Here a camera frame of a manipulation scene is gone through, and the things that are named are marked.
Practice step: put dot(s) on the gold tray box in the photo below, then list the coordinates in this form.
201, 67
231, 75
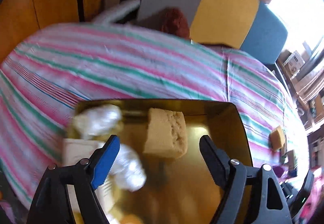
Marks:
178, 190

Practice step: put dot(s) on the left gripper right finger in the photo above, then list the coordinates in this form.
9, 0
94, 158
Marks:
229, 174

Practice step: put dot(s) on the green carton box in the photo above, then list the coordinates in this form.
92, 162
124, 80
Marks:
291, 160

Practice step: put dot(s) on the striped bed sheet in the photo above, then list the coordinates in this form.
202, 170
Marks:
47, 74

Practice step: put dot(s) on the white plastic bundle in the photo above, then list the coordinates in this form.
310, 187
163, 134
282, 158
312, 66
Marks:
97, 121
127, 170

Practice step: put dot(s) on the white cardboard box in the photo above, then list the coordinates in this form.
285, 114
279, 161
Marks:
294, 62

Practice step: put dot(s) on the cream carton box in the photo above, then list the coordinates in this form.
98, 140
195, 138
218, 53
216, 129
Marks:
75, 150

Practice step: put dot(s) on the yellow sponge block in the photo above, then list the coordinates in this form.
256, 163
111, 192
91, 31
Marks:
277, 138
166, 134

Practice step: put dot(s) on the dark red cushion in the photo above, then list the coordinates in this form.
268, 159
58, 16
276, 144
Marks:
170, 20

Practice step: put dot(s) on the grey yellow blue chair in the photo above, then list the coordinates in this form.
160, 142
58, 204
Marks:
247, 25

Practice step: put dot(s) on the purple packet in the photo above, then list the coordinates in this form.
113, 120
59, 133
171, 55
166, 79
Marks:
280, 171

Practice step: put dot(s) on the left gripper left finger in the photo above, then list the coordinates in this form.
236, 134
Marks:
89, 176

